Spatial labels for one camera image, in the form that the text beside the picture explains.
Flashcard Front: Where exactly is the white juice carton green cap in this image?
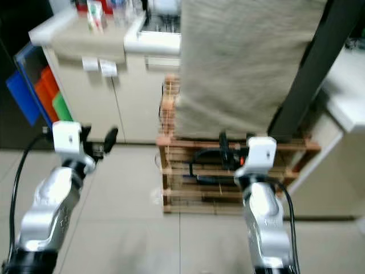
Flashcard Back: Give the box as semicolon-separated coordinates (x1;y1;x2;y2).
87;2;104;32

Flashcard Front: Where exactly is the beige fridge cover cloth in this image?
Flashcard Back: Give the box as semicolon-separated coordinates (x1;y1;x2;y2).
174;0;329;140

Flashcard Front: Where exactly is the black fridge door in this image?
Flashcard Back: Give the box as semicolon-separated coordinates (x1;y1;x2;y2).
268;0;365;140

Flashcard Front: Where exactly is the wooden slatted rack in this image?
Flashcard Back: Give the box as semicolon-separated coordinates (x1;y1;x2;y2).
160;74;320;215

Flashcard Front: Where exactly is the green plastic board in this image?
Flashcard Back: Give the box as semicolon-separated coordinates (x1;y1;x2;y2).
51;91;74;122

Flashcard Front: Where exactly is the beige kitchen cabinet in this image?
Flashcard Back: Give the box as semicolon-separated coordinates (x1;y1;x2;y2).
43;46;180;143

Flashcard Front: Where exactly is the orange plastic board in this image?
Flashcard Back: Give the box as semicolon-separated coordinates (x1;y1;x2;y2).
33;66;60;123

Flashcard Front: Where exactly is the printed white paper label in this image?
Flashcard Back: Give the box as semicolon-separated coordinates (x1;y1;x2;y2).
98;60;117;77

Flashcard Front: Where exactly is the small white paper label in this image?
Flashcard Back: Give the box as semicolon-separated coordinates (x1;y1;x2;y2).
82;57;99;72

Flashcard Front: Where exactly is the white side cabinet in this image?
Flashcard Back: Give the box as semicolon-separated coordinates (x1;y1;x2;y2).
285;46;365;219

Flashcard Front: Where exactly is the black gas stove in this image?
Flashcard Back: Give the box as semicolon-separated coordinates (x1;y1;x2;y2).
141;13;182;34

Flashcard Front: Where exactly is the black tall cabinet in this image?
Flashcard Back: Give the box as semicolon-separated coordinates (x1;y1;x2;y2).
0;0;58;150

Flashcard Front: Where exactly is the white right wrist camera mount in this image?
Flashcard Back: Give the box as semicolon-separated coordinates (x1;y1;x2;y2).
245;136;277;175

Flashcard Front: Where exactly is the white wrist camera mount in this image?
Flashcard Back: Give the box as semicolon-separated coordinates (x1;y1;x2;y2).
52;121;82;158
245;136;277;175

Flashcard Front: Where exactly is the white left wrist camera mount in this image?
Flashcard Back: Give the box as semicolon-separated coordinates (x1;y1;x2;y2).
52;121;82;158

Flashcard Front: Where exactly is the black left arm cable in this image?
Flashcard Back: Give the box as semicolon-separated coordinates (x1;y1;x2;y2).
9;132;55;269

